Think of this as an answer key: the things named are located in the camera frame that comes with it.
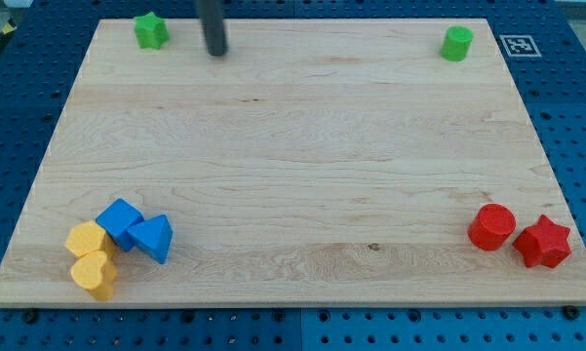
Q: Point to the black cylindrical pointer tool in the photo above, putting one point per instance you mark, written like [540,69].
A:
[211,15]

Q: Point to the red cylinder block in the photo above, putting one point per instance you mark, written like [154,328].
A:
[491,227]

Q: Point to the blue triangular prism block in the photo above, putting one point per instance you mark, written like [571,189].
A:
[153,237]

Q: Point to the yellow hexagon block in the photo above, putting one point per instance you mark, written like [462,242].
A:
[88,237]

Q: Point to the white fiducial marker tag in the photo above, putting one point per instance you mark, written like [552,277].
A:
[519,46]

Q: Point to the green star block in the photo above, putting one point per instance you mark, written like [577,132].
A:
[151,31]

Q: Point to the black bolt right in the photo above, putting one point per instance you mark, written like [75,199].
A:
[571,312]

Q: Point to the blue cube block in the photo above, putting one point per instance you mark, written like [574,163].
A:
[116,219]

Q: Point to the black bolt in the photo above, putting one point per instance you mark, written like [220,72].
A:
[571,312]
[30,316]

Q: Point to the black bolt left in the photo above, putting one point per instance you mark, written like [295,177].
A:
[30,316]

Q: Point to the wooden board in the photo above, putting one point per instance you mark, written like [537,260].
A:
[319,163]

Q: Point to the yellow heart block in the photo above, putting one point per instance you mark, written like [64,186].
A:
[95,273]

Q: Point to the green cylinder block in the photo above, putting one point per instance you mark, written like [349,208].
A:
[456,43]

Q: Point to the red star block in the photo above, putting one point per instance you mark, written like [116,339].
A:
[543,243]

